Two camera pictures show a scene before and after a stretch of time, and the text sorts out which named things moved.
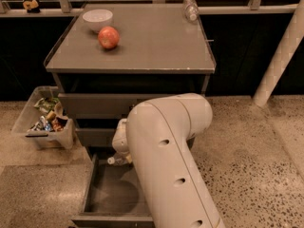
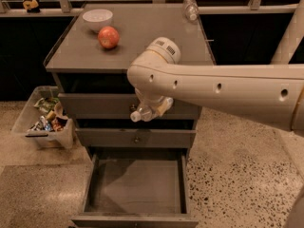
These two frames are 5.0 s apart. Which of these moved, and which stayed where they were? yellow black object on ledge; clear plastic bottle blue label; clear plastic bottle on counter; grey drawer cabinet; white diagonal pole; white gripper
Moved: white gripper; clear plastic bottle blue label
Stayed: clear plastic bottle on counter; yellow black object on ledge; white diagonal pole; grey drawer cabinet
